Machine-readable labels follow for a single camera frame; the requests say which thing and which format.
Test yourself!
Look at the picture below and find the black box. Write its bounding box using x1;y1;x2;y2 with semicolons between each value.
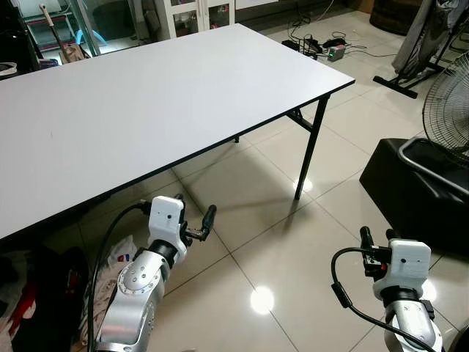
359;137;469;254

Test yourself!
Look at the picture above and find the white printed plastic bag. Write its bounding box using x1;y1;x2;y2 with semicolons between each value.
106;235;141;276

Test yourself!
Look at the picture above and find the black folding table leg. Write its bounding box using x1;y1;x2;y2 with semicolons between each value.
287;94;332;201

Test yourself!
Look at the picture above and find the black floor fan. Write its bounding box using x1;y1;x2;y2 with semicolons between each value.
422;51;469;166

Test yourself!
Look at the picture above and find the black stand foot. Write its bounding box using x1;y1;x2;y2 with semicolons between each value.
372;67;427;100

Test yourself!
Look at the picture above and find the white cabinet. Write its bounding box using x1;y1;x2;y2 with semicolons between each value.
157;0;236;40

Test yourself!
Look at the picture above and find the brown broom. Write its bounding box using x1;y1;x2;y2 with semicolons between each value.
40;5;90;64

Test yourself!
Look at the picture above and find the glass display shelf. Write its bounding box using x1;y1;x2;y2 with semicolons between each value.
15;0;159;59

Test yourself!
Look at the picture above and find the black power adapter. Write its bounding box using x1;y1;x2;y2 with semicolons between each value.
281;37;325;59

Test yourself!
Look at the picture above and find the grey hanging fabric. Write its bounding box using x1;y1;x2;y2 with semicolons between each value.
392;0;469;72

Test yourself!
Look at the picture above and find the dark brown wooden cabinet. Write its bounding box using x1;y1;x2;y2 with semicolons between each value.
370;0;423;35

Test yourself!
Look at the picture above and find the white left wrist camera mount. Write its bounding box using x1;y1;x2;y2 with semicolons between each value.
148;195;188;254

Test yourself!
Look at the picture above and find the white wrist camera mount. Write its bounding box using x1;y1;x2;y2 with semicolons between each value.
148;195;188;254
373;238;432;298

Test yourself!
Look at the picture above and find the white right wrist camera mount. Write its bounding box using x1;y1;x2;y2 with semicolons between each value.
373;238;432;298

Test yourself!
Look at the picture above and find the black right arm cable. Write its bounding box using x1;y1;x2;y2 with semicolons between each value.
330;247;435;352

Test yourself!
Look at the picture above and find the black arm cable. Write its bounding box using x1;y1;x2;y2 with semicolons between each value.
330;247;435;352
86;202;151;352

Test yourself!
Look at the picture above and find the grey metal tube frame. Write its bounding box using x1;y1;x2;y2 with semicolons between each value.
399;137;469;196

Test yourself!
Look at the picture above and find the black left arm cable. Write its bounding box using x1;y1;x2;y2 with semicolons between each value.
86;202;151;352

